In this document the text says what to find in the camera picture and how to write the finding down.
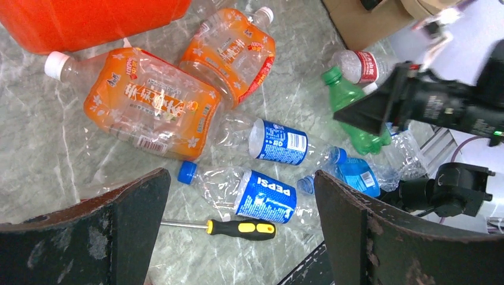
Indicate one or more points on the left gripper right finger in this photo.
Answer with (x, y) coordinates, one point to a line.
(371, 242)

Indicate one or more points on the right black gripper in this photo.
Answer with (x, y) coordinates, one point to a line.
(451, 104)

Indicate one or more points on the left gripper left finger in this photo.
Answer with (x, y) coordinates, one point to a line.
(108, 239)

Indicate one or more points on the green plastic bottle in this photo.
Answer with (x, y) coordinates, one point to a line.
(366, 129)

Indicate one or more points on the light blue label bottle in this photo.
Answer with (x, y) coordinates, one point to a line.
(368, 178)

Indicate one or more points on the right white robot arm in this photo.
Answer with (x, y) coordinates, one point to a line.
(458, 188)

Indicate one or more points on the orange plastic bin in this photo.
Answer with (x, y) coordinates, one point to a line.
(42, 27)

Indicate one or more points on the red label water bottle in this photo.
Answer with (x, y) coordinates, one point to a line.
(362, 67)

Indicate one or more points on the tan plastic toolbox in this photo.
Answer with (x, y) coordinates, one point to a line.
(360, 27)

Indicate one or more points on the blue label bottle centre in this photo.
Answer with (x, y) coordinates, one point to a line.
(261, 139)

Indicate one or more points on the Pepsi bottle blue label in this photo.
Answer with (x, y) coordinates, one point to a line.
(249, 193)

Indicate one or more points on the black yellow screwdriver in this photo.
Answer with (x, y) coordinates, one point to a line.
(250, 229)

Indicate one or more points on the large orange bottle left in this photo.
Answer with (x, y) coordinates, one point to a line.
(141, 99)

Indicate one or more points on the large orange bottle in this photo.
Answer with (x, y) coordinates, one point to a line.
(141, 99)
(233, 52)

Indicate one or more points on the large orange bottle right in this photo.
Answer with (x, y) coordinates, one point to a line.
(233, 52)

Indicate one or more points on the black base frame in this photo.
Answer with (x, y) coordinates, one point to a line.
(314, 269)

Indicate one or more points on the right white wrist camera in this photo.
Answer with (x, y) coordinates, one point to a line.
(435, 28)

